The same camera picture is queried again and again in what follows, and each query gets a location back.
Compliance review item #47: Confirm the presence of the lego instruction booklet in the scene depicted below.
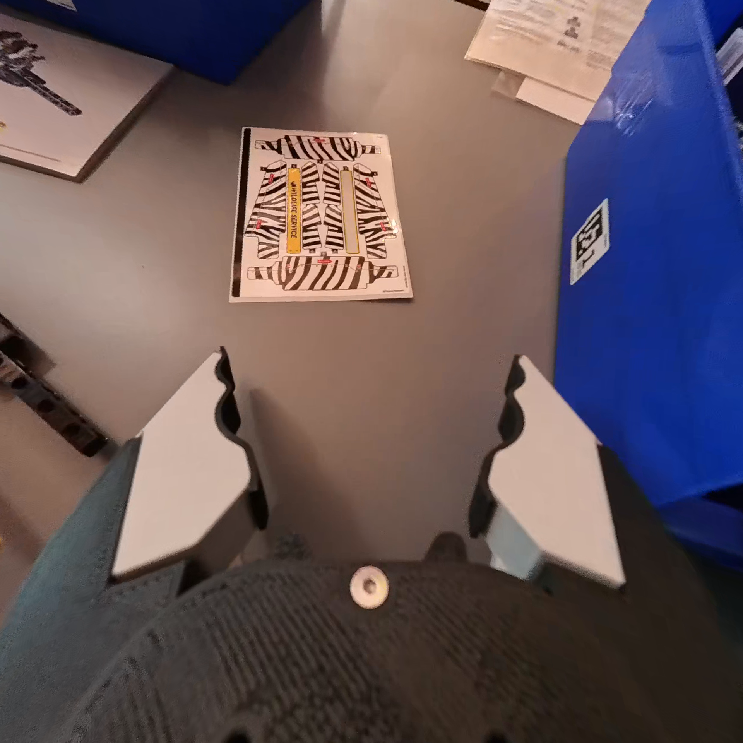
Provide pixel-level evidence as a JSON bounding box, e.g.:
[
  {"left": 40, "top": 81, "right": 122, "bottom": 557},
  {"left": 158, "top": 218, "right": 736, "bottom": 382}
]
[{"left": 0, "top": 12, "right": 175, "bottom": 183}]

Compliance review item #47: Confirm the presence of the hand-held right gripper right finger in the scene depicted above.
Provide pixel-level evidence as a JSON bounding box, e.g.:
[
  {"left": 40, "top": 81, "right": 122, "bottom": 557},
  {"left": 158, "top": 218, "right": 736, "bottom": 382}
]
[{"left": 468, "top": 354, "right": 628, "bottom": 588}]

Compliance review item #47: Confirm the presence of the printed paper sheet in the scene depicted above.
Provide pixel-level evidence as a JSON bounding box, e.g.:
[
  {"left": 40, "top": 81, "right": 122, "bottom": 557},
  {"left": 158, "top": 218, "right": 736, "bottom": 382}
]
[{"left": 464, "top": 0, "right": 654, "bottom": 102}]

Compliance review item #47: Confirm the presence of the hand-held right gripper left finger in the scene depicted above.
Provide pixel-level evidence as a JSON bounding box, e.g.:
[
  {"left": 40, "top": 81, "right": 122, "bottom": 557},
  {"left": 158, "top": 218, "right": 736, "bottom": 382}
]
[{"left": 109, "top": 346, "right": 269, "bottom": 596}]

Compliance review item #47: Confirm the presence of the blank white paper sheet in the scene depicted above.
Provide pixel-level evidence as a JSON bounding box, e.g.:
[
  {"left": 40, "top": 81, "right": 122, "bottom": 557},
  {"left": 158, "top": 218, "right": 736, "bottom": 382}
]
[{"left": 514, "top": 75, "right": 599, "bottom": 125}]

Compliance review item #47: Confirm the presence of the multicoloured lego assembly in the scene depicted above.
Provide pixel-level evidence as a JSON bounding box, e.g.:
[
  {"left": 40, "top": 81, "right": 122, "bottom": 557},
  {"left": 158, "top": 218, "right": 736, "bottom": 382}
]
[{"left": 0, "top": 313, "right": 111, "bottom": 456}]

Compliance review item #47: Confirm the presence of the white marker tag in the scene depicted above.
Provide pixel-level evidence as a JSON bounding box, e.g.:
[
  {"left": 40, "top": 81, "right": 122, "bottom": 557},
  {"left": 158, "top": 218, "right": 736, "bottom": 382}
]
[{"left": 570, "top": 199, "right": 613, "bottom": 286}]

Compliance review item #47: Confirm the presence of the blue plastic bin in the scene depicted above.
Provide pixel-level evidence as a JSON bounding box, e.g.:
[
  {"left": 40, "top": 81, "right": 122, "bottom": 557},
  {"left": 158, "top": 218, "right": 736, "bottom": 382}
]
[
  {"left": 554, "top": 0, "right": 743, "bottom": 572},
  {"left": 0, "top": 0, "right": 317, "bottom": 87}
]

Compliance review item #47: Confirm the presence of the zebra striped sticker sheet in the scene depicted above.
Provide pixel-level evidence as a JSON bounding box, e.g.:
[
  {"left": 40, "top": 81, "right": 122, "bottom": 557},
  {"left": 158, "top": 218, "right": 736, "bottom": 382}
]
[{"left": 228, "top": 127, "right": 414, "bottom": 304}]

